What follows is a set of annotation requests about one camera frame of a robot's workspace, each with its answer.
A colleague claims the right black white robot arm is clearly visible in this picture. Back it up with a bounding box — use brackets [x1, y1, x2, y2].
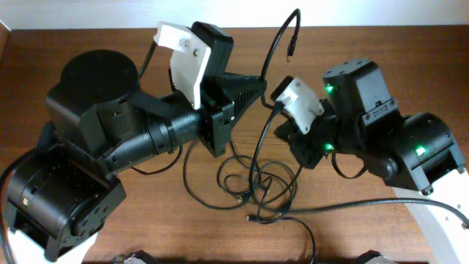
[270, 59, 468, 263]

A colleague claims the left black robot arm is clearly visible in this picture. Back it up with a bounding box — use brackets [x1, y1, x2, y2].
[4, 50, 267, 262]

